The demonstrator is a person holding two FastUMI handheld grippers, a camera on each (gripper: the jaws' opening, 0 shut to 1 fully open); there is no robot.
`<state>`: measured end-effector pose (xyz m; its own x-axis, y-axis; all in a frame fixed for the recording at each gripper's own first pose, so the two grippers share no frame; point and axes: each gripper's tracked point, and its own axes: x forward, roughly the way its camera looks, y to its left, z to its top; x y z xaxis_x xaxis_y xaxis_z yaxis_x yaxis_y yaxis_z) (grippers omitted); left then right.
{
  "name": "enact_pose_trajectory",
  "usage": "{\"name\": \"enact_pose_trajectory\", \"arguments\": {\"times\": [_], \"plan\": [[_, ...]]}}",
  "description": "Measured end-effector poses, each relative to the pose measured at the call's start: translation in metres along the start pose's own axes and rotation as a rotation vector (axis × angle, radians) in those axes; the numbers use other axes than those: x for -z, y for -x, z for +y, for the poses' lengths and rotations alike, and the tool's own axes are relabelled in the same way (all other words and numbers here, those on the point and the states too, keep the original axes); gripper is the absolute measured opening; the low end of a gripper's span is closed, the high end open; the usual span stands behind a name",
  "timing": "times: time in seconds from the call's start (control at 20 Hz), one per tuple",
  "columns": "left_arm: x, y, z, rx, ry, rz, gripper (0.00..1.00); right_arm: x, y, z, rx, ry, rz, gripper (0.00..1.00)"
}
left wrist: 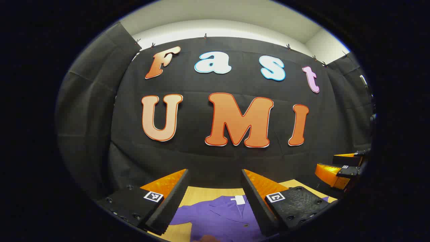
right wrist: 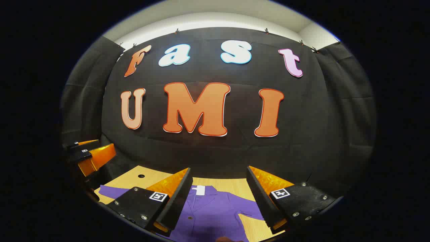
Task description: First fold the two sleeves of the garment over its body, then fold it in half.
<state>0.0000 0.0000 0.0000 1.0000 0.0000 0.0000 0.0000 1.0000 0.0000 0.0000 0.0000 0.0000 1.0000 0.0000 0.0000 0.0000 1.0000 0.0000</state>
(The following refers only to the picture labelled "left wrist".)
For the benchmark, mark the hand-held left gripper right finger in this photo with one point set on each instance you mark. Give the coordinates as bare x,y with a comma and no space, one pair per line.
257,208

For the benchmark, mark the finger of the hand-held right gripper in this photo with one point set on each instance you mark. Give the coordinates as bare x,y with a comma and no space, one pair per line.
346,159
331,174

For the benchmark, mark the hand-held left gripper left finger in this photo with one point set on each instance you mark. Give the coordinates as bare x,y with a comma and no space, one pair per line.
171,205

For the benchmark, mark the purple knit shirt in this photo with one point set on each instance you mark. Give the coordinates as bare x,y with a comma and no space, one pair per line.
218,218

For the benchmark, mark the black backdrop cloth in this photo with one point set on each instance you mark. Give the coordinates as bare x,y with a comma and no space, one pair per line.
201,158

